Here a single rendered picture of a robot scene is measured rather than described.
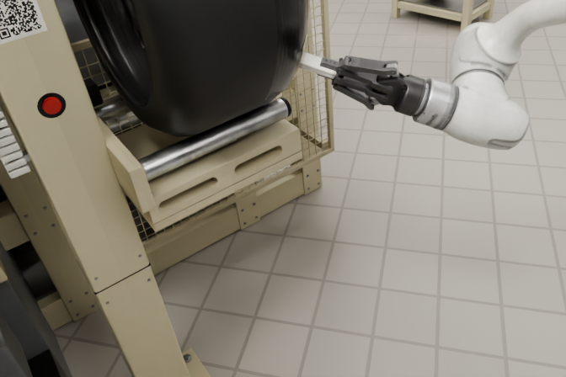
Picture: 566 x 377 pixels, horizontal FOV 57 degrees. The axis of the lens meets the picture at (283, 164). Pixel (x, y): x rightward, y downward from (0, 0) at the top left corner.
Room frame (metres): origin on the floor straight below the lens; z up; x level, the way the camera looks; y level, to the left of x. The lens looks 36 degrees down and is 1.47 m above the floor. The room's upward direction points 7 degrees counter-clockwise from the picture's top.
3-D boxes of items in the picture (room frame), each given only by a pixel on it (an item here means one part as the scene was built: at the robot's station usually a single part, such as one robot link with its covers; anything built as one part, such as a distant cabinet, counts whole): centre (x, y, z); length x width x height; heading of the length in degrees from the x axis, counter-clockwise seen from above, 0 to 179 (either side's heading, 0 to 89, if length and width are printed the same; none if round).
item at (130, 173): (0.91, 0.36, 0.90); 0.40 x 0.03 x 0.10; 32
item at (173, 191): (0.89, 0.13, 0.83); 0.36 x 0.09 x 0.06; 122
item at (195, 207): (1.00, 0.20, 0.80); 0.37 x 0.36 x 0.02; 32
